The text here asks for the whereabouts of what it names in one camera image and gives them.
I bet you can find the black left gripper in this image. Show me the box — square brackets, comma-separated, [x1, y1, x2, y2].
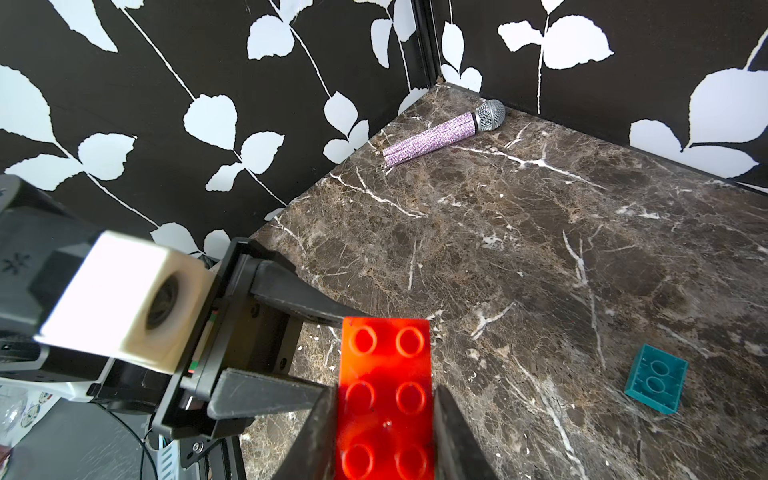
[152, 238, 366, 480]

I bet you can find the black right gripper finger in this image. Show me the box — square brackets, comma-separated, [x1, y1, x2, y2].
[433, 385, 498, 480]

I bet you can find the long red lego brick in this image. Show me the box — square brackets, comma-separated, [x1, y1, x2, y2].
[334, 317, 435, 479]

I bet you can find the teal lego brick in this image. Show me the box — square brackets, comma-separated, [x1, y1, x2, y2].
[624, 344, 688, 415]

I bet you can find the purple rhinestone microphone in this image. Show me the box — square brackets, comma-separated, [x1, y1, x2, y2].
[383, 100, 506, 168]

